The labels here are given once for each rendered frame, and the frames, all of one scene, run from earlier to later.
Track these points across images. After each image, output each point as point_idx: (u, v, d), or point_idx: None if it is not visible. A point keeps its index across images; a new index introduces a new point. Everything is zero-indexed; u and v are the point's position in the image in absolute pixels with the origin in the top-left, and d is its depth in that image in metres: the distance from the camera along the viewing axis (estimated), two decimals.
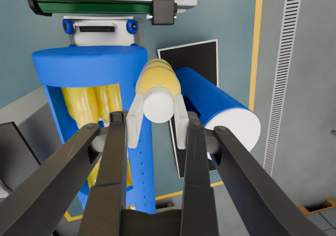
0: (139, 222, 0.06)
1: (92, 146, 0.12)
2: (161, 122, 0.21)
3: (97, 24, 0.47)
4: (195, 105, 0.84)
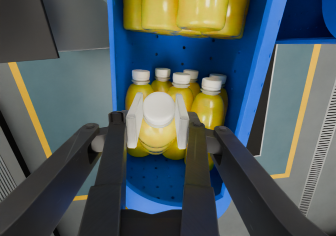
0: (139, 222, 0.06)
1: (92, 146, 0.12)
2: (161, 122, 0.19)
3: None
4: None
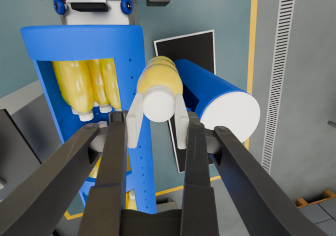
0: (139, 222, 0.06)
1: (92, 146, 0.12)
2: None
3: (90, 0, 0.45)
4: (193, 92, 0.83)
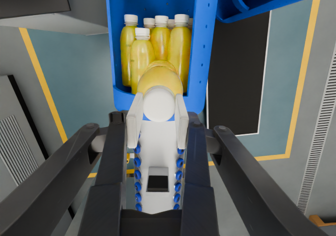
0: (139, 222, 0.06)
1: (92, 146, 0.12)
2: (142, 28, 0.43)
3: None
4: None
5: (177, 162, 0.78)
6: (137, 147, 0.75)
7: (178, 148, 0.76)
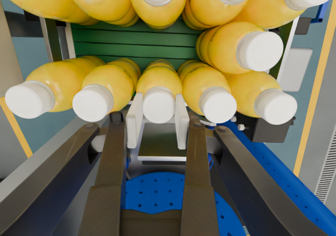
0: (139, 222, 0.06)
1: (91, 146, 0.12)
2: None
3: (173, 159, 0.28)
4: None
5: None
6: None
7: None
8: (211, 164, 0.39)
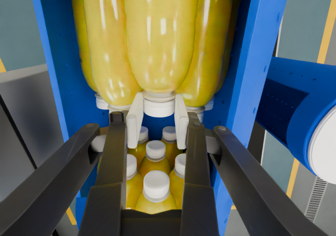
0: (139, 222, 0.06)
1: (92, 146, 0.12)
2: None
3: None
4: (284, 82, 0.51)
5: None
6: None
7: None
8: None
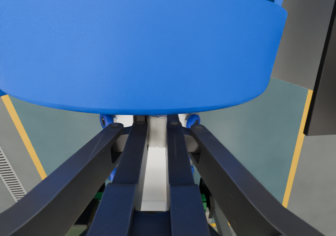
0: (139, 222, 0.06)
1: (117, 145, 0.12)
2: None
3: None
4: None
5: None
6: None
7: None
8: None
